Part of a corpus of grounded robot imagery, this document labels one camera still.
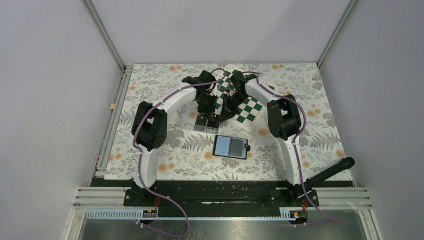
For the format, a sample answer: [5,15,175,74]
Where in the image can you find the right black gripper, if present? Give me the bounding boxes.
[218,92,250,124]

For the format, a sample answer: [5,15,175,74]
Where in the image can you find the floral patterned table mat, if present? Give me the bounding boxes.
[104,63,345,181]

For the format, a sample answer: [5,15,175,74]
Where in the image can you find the green white checkerboard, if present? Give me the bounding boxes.
[212,64,265,127]

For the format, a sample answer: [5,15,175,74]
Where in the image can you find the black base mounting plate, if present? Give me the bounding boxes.
[123,179,354,219]

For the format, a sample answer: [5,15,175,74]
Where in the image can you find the clear acrylic card stand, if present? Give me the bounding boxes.
[178,105,220,135]

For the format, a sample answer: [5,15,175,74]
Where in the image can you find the black cylindrical handle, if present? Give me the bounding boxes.
[305,157,355,188]

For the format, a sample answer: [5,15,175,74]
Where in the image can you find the black leather card holder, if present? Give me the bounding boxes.
[212,135,251,160]

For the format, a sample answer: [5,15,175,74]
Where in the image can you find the grey slotted cable duct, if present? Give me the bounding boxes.
[84,207,309,222]

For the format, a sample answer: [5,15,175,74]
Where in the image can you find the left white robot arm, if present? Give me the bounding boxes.
[131,69,219,206]

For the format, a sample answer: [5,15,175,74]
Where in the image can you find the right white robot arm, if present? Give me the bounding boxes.
[217,70,307,206]

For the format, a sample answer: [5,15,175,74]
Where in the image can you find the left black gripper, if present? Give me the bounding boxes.
[195,93,217,121]

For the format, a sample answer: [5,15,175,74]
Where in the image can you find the aluminium frame rails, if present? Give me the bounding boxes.
[62,0,382,240]

